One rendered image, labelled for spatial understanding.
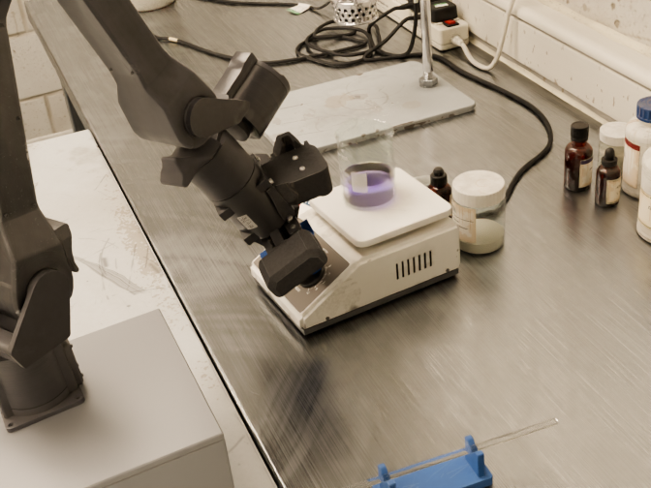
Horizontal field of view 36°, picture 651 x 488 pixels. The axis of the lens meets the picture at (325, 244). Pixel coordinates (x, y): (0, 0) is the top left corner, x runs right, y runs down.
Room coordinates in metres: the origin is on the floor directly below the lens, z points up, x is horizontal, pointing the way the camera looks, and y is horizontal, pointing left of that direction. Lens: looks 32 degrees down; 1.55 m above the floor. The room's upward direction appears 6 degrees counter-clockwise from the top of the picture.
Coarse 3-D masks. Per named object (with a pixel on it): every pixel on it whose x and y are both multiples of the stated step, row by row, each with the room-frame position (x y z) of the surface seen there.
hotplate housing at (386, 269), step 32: (320, 224) 0.95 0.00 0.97; (448, 224) 0.92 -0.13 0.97; (352, 256) 0.89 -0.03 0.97; (384, 256) 0.88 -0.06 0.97; (416, 256) 0.90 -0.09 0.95; (448, 256) 0.92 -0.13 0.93; (352, 288) 0.87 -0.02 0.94; (384, 288) 0.88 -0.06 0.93; (416, 288) 0.90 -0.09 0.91; (320, 320) 0.85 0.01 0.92
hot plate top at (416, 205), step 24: (336, 192) 0.99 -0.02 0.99; (408, 192) 0.97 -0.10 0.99; (432, 192) 0.96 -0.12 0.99; (336, 216) 0.94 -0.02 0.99; (360, 216) 0.93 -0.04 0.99; (384, 216) 0.92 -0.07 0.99; (408, 216) 0.92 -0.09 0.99; (432, 216) 0.92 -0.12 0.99; (360, 240) 0.88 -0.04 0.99; (384, 240) 0.89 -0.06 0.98
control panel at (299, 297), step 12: (324, 240) 0.92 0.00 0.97; (336, 252) 0.90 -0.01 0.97; (336, 264) 0.88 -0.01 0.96; (348, 264) 0.87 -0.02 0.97; (324, 276) 0.88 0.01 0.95; (336, 276) 0.87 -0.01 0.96; (300, 288) 0.88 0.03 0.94; (312, 288) 0.87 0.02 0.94; (324, 288) 0.86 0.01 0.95; (300, 300) 0.86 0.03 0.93; (312, 300) 0.85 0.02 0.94; (300, 312) 0.85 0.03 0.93
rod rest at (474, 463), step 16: (384, 464) 0.61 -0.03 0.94; (448, 464) 0.63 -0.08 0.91; (464, 464) 0.63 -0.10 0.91; (480, 464) 0.61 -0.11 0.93; (400, 480) 0.62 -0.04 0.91; (416, 480) 0.62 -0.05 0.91; (432, 480) 0.61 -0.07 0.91; (448, 480) 0.61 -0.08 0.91; (464, 480) 0.61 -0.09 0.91; (480, 480) 0.61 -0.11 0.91
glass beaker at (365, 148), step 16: (352, 128) 1.00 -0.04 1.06; (368, 128) 1.00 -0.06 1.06; (384, 128) 0.98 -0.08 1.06; (352, 144) 0.99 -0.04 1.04; (368, 144) 1.00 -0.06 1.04; (384, 144) 0.94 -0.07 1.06; (352, 160) 0.94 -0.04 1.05; (368, 160) 0.94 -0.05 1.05; (384, 160) 0.94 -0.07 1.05; (352, 176) 0.94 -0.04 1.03; (368, 176) 0.94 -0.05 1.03; (384, 176) 0.94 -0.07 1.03; (352, 192) 0.94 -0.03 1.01; (368, 192) 0.94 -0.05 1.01; (384, 192) 0.94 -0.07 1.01; (352, 208) 0.95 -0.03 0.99; (368, 208) 0.94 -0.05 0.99
